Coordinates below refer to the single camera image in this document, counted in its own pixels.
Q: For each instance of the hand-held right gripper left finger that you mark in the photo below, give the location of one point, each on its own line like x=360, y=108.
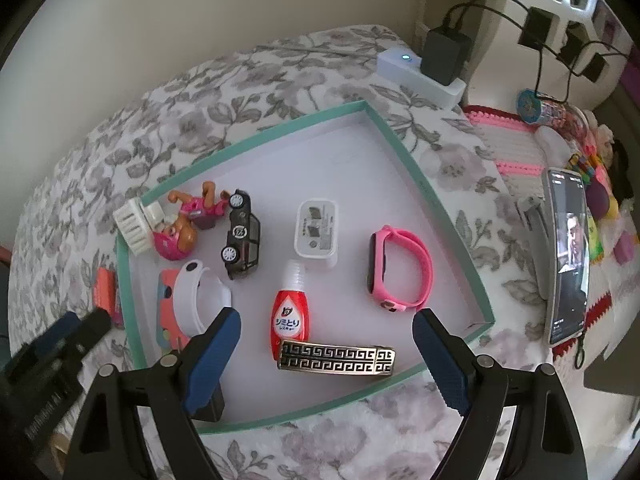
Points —
x=215, y=355

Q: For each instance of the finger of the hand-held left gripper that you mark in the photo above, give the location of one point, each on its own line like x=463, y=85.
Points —
x=55, y=334
x=92, y=330

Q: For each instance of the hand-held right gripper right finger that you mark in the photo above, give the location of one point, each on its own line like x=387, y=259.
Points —
x=442, y=365

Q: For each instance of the orange plastic case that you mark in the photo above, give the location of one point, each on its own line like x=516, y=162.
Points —
x=106, y=287

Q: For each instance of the black cube charger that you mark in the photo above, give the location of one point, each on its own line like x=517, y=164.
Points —
x=212, y=405

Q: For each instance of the coral plastic toy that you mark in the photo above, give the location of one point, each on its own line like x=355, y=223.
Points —
x=167, y=315

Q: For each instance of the white wristband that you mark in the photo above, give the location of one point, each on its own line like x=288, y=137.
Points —
x=187, y=290

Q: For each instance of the red stain remover bottle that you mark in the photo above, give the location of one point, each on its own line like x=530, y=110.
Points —
x=290, y=325

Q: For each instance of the gold black patterned bar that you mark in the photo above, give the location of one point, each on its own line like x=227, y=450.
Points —
x=337, y=357

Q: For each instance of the white plastic holder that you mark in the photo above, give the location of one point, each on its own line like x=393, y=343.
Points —
x=132, y=225

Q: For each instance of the black toy car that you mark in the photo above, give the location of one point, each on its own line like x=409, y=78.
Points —
x=242, y=240

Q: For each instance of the pink toy figure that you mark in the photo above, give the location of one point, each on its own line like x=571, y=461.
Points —
x=175, y=240

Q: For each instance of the white plug adapter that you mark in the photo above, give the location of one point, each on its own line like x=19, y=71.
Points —
x=317, y=240

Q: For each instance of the teal cardboard box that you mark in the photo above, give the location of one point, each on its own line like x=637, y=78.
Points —
x=350, y=170

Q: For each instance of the grey phone stand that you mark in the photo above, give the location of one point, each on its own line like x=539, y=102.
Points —
x=537, y=245

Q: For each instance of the smartphone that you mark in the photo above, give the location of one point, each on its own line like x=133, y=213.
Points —
x=567, y=260

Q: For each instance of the pink white crochet mat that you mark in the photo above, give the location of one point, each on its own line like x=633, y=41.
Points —
x=505, y=140

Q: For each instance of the pile of colourful toys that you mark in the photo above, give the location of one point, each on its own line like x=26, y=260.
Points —
x=600, y=180

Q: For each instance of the colourful cylindrical can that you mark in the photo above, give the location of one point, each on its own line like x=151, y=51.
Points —
x=545, y=110

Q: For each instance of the white power strip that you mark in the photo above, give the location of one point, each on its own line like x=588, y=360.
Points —
x=415, y=77

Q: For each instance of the black power adapter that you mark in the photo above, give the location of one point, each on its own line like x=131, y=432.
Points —
x=445, y=52

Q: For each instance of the black wall plug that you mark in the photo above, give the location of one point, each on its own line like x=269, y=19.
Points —
x=575, y=45
x=596, y=67
x=537, y=27

